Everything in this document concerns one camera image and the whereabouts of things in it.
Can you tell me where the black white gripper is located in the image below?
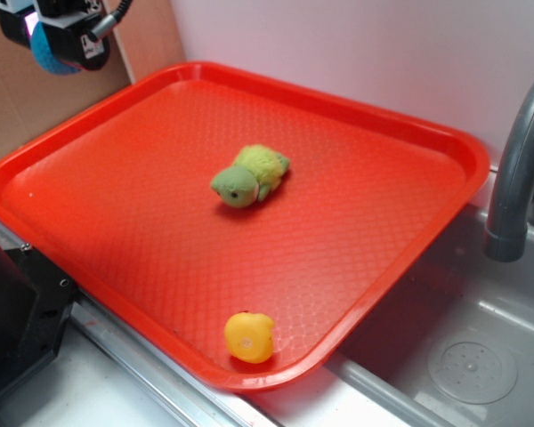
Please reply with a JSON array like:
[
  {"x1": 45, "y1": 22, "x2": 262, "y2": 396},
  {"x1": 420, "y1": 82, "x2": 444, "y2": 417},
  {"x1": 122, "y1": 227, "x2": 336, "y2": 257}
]
[{"x1": 0, "y1": 0, "x2": 110, "y2": 71}]

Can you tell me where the blue textured ball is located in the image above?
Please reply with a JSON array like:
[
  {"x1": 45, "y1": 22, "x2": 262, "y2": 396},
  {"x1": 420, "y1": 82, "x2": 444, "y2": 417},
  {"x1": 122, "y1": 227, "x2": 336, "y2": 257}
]
[{"x1": 30, "y1": 21, "x2": 80, "y2": 77}]

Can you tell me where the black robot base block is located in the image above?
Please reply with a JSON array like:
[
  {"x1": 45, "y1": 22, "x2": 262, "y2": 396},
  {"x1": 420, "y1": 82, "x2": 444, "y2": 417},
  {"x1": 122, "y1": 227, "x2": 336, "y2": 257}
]
[{"x1": 0, "y1": 246, "x2": 77, "y2": 398}]

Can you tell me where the brown cardboard panel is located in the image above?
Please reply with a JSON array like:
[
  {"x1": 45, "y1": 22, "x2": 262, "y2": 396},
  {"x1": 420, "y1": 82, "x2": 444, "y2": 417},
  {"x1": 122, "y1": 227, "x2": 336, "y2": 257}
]
[{"x1": 0, "y1": 1, "x2": 185, "y2": 158}]

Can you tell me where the red plastic tray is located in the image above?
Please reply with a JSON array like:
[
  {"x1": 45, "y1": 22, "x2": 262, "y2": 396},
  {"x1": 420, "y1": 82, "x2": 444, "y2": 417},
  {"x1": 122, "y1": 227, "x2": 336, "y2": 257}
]
[{"x1": 0, "y1": 63, "x2": 490, "y2": 392}]

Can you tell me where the green plush turtle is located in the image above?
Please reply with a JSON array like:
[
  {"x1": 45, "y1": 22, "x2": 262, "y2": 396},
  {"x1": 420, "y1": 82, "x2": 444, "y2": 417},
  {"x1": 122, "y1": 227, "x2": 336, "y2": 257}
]
[{"x1": 210, "y1": 144, "x2": 290, "y2": 208}]

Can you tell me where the yellow rubber duck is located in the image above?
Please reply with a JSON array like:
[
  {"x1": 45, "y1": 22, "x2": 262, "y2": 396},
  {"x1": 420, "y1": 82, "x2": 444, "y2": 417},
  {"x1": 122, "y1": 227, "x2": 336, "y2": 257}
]
[{"x1": 224, "y1": 312, "x2": 275, "y2": 364}]

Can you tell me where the grey toy faucet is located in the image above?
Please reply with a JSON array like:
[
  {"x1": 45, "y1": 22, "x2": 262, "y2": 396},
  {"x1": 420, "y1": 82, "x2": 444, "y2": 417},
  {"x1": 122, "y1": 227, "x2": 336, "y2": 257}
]
[{"x1": 484, "y1": 83, "x2": 534, "y2": 262}]

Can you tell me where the grey plastic sink basin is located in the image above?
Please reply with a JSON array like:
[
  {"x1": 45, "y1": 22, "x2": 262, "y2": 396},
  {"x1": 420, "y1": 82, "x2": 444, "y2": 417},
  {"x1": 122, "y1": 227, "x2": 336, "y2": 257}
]
[{"x1": 328, "y1": 208, "x2": 534, "y2": 426}]

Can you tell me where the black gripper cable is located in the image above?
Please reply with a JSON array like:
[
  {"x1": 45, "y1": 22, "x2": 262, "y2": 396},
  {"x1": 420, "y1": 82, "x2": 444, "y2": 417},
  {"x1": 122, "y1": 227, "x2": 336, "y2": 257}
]
[{"x1": 89, "y1": 0, "x2": 135, "y2": 42}]

